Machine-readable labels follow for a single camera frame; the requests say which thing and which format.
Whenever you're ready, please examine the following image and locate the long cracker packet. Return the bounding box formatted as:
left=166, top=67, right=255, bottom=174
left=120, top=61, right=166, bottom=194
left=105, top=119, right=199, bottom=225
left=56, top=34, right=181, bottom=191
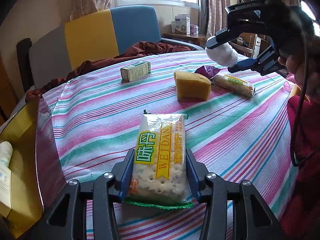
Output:
left=211, top=74, right=255, bottom=98

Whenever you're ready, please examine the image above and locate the weidan cracker packet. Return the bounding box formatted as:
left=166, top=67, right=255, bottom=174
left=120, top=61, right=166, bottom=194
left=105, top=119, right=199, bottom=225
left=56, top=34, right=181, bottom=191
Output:
left=125, top=113, right=193, bottom=210

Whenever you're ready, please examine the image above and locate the yellow sponge cake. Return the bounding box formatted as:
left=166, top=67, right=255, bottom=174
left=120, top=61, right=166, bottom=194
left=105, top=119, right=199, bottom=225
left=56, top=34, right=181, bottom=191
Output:
left=174, top=71, right=212, bottom=101

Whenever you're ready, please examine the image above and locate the small green white box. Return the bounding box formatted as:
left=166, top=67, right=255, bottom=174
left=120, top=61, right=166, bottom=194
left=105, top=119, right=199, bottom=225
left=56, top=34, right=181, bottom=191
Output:
left=120, top=61, right=151, bottom=82

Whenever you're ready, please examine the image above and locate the white fuzzy roll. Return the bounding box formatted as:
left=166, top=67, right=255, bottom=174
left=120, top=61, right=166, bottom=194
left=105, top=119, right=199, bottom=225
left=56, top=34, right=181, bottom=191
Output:
left=205, top=43, right=238, bottom=68

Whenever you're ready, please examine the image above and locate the beige tea box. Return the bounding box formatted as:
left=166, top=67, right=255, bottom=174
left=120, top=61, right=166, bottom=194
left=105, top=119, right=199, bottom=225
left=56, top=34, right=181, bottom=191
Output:
left=0, top=141, right=13, bottom=217

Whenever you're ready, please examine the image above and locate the person's hand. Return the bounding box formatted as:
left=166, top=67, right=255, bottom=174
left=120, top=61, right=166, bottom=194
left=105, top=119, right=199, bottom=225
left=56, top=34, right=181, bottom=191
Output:
left=278, top=36, right=319, bottom=104

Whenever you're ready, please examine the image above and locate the wooden bedside desk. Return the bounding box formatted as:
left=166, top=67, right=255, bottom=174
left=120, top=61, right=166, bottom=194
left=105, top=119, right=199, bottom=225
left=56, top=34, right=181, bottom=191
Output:
left=162, top=33, right=207, bottom=47

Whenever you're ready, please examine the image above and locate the purple wrapper snack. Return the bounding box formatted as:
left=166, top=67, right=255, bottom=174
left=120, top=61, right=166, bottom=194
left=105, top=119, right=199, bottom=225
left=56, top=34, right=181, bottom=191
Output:
left=195, top=65, right=220, bottom=80

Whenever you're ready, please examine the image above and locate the white medicine box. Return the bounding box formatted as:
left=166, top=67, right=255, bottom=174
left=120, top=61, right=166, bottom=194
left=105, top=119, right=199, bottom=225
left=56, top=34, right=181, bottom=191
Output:
left=175, top=14, right=190, bottom=35

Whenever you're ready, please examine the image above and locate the striped pink green bedsheet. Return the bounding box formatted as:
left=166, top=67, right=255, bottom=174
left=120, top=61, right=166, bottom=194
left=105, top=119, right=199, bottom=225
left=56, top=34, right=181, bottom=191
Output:
left=42, top=50, right=299, bottom=240

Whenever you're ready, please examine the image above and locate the dark red blanket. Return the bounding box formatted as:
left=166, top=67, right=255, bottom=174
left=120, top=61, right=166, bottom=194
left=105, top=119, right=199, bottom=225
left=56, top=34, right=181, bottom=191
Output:
left=24, top=41, right=186, bottom=103

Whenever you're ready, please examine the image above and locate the gold metal tray box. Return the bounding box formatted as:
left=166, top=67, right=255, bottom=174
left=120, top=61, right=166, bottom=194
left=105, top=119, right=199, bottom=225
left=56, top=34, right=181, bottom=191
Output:
left=1, top=95, right=66, bottom=239

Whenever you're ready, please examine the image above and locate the grey yellow blue headboard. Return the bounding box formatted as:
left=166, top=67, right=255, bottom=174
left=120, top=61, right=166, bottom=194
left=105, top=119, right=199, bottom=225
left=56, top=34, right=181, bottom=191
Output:
left=29, top=5, right=161, bottom=88

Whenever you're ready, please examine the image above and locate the black cable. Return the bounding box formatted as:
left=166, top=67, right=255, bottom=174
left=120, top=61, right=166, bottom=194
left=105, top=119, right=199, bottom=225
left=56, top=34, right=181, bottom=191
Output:
left=290, top=24, right=320, bottom=168

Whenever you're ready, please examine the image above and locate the black bed post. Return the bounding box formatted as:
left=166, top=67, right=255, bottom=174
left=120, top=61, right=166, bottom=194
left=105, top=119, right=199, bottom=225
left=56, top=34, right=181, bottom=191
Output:
left=16, top=38, right=34, bottom=93

